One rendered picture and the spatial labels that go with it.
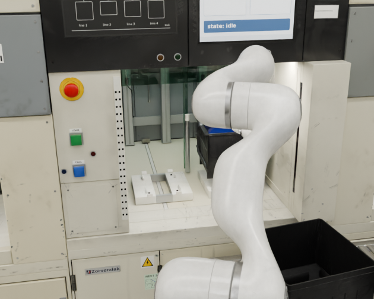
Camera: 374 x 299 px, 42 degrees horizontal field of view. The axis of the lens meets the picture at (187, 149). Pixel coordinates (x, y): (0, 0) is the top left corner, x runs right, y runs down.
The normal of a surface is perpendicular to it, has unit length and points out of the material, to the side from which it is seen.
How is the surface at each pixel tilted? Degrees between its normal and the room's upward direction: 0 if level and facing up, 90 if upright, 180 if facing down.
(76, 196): 90
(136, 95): 90
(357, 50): 90
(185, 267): 16
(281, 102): 44
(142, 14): 90
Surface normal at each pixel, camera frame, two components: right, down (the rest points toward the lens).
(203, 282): -0.14, -0.57
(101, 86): 0.18, 0.34
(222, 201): -0.65, -0.26
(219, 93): -0.19, -0.33
